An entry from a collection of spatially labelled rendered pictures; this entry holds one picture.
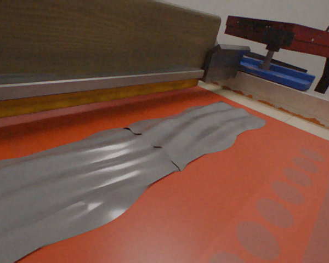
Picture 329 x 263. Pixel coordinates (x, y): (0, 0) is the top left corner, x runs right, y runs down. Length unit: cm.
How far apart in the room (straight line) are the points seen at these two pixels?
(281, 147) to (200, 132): 9
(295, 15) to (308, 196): 205
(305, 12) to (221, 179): 206
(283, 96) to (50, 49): 31
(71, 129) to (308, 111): 31
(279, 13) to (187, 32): 198
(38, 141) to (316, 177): 22
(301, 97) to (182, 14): 21
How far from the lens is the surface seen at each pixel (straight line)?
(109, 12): 20
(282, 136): 28
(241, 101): 36
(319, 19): 215
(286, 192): 18
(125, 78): 20
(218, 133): 21
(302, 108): 37
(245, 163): 19
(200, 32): 29
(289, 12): 221
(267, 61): 40
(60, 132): 18
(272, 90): 38
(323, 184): 22
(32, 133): 19
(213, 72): 32
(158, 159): 15
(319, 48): 113
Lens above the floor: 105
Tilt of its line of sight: 29 degrees down
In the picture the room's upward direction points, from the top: 12 degrees clockwise
